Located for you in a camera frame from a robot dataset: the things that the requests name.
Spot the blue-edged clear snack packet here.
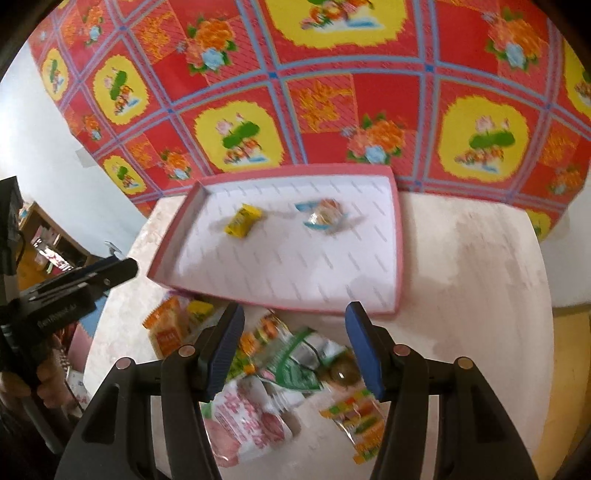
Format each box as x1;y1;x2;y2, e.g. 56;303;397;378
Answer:
295;198;356;234

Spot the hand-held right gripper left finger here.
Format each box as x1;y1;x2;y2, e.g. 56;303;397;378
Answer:
54;302;245;480

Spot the wooden shelf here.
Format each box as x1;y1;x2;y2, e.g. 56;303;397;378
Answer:
18;199;100;278

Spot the pink cardboard box tray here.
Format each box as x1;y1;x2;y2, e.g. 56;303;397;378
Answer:
147;165;402;320

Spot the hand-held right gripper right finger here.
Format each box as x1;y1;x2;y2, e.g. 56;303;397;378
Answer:
345;301;539;480

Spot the red floral printed cloth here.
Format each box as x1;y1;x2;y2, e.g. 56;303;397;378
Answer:
28;0;591;241

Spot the yellow-green snack packet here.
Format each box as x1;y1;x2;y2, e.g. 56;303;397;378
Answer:
185;300;215;330

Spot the pink meat snack packet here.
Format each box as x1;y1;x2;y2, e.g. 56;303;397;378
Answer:
201;376;301;467

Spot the person's left hand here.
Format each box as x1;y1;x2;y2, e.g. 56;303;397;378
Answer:
36;357;69;395

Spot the brown braised egg packet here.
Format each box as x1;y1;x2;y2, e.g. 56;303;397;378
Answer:
318;355;365;393

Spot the small yellow candy packet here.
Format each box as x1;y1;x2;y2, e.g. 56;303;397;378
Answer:
224;204;263;239

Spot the orange rice cracker packet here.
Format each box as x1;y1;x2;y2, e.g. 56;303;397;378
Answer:
142;296;192;358

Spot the green pea packet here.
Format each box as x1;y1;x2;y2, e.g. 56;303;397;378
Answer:
226;314;296;384

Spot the green packet with red label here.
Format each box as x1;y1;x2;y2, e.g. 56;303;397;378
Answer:
259;327;356;393

